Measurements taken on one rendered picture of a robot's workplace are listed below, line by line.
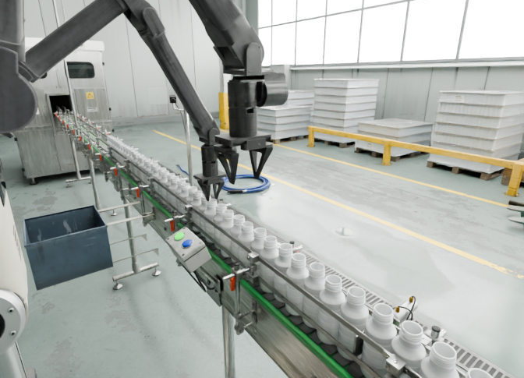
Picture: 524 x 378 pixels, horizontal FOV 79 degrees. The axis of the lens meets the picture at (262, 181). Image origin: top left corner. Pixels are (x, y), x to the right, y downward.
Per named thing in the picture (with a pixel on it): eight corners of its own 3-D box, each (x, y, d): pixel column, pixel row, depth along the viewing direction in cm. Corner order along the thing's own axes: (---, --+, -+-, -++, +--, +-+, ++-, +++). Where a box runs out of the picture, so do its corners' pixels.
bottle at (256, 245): (247, 280, 99) (246, 233, 94) (254, 270, 105) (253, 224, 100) (266, 284, 98) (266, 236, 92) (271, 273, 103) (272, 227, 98)
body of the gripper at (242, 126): (272, 143, 66) (272, 106, 64) (230, 150, 61) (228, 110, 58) (254, 138, 71) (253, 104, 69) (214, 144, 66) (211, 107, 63)
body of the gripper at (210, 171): (193, 179, 115) (192, 160, 113) (218, 174, 121) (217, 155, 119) (202, 184, 110) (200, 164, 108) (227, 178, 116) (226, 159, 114)
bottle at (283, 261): (269, 297, 92) (270, 246, 87) (283, 287, 96) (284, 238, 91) (285, 307, 88) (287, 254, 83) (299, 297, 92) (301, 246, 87)
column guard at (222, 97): (235, 128, 1007) (234, 92, 972) (224, 129, 985) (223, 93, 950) (228, 127, 1037) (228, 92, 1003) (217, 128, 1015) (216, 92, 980)
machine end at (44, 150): (122, 171, 559) (103, 41, 493) (24, 187, 481) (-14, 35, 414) (102, 154, 681) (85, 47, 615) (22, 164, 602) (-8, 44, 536)
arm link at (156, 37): (125, 17, 90) (136, 12, 82) (142, 8, 92) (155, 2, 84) (198, 140, 115) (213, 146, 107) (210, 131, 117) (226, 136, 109)
